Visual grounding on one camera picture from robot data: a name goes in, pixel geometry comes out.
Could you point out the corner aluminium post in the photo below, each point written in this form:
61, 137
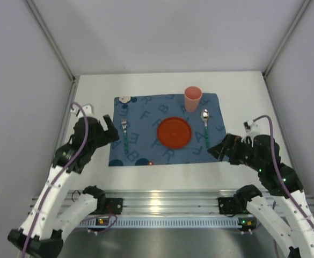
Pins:
33, 9
287, 35

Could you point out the green handled fork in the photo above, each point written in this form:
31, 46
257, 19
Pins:
124, 128

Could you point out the perforated cable duct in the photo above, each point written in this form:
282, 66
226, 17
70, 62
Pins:
169, 222

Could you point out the red round plate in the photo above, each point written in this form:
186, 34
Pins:
174, 133

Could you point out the blue letter placemat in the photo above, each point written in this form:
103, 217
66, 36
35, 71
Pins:
144, 114

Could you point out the aluminium front rail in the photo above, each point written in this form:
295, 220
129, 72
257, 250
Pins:
166, 203

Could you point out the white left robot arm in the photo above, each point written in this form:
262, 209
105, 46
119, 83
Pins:
45, 229

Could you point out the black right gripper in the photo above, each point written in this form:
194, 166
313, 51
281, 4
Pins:
227, 147

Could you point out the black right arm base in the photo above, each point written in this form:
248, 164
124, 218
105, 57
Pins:
231, 206

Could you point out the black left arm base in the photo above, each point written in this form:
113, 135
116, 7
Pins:
109, 206

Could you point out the right corner aluminium post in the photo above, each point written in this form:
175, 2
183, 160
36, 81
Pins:
287, 35

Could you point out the green handled spoon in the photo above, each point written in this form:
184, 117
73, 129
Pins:
205, 118

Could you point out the pink plastic cup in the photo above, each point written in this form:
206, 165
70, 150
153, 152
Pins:
192, 96

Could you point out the left corner aluminium post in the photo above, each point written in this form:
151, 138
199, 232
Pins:
33, 9

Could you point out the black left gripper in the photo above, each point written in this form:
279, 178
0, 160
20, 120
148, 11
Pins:
103, 133

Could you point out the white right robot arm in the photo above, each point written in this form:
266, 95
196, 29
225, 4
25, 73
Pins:
293, 233

